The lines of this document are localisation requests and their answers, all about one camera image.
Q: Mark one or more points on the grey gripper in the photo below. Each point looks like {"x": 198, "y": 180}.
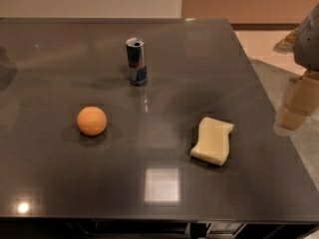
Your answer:
{"x": 308, "y": 47}

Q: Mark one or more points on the yellow sponge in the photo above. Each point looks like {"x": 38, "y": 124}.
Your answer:
{"x": 213, "y": 141}

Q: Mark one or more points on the red bull can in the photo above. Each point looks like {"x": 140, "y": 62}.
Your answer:
{"x": 137, "y": 60}

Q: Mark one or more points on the orange ball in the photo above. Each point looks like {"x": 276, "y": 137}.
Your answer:
{"x": 91, "y": 121}

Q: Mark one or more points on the dark drawer under table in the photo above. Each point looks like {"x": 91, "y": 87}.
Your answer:
{"x": 191, "y": 230}

